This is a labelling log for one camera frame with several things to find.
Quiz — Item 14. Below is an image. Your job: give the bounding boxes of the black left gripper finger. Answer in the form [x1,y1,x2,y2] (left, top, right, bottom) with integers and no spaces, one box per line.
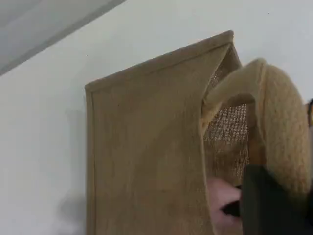
[241,165,313,235]

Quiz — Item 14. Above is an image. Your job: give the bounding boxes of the brown jute tote bag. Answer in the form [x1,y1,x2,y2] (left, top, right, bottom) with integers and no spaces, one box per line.
[84,29,310,235]

